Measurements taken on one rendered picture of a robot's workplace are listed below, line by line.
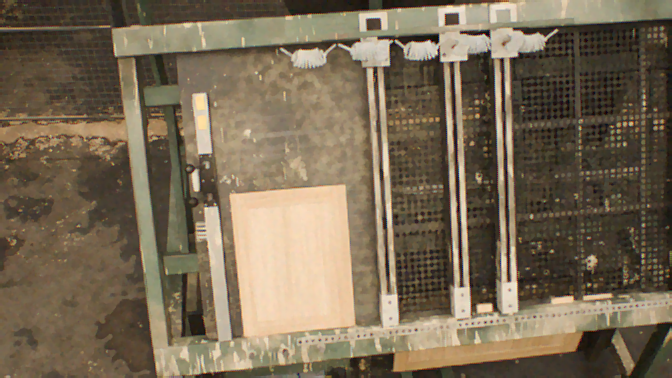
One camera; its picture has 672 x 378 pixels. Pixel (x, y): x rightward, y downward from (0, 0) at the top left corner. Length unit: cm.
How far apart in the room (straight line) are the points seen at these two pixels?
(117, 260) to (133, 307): 38
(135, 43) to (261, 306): 109
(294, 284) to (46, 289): 198
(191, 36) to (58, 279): 221
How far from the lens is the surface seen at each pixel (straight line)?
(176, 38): 265
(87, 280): 441
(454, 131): 279
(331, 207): 276
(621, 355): 392
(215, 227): 275
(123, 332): 412
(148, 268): 280
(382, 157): 272
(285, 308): 286
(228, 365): 290
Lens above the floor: 327
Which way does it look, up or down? 45 degrees down
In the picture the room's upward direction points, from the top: straight up
